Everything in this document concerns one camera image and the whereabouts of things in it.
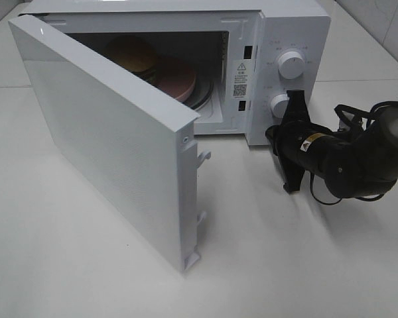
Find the pink plate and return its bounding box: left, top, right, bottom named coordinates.
left=155, top=56, right=197, bottom=102

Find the white microwave door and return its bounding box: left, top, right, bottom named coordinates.
left=9, top=15, right=211, bottom=272

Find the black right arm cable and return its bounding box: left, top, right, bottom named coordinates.
left=308, top=172, right=385, bottom=205

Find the white microwave knob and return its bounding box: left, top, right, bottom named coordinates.
left=269, top=93, right=289, bottom=118
left=277, top=50, right=305, bottom=80

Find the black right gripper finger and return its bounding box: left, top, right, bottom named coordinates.
left=281, top=89, right=311, bottom=125
left=275, top=154, right=305, bottom=193

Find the burger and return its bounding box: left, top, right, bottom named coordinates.
left=103, top=35, right=158, bottom=85

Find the glass microwave turntable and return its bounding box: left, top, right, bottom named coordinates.
left=183, top=76, right=214, bottom=110

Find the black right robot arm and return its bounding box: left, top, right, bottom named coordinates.
left=265, top=90, right=398, bottom=201

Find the white microwave oven body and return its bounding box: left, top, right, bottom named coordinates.
left=19, top=1, right=330, bottom=146

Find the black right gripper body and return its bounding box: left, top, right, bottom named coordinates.
left=270, top=123, right=335, bottom=171

